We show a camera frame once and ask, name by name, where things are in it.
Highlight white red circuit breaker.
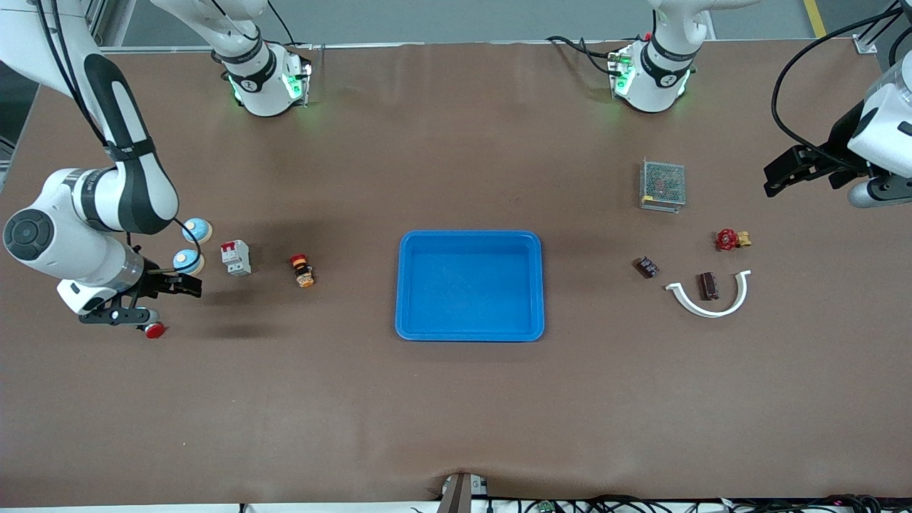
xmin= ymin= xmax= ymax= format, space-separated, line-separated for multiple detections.
xmin=220 ymin=240 xmax=252 ymax=277

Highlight metal mesh power supply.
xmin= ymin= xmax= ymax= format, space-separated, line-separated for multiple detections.
xmin=639 ymin=159 xmax=687 ymax=214

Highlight white curved plastic clamp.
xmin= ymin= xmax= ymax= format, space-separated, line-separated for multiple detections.
xmin=665 ymin=269 xmax=752 ymax=318

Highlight blue plastic tray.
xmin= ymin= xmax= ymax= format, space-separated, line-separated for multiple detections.
xmin=395 ymin=229 xmax=545 ymax=342

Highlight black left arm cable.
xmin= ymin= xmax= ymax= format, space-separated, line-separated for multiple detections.
xmin=772 ymin=4 xmax=912 ymax=157

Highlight orange emergency stop switch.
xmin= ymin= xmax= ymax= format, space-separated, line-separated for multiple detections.
xmin=289 ymin=252 xmax=316 ymax=289

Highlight black base power cables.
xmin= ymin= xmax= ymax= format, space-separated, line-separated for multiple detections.
xmin=546 ymin=34 xmax=622 ymax=76

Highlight grey metal mount bracket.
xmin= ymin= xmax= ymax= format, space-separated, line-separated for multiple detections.
xmin=436 ymin=472 xmax=489 ymax=513

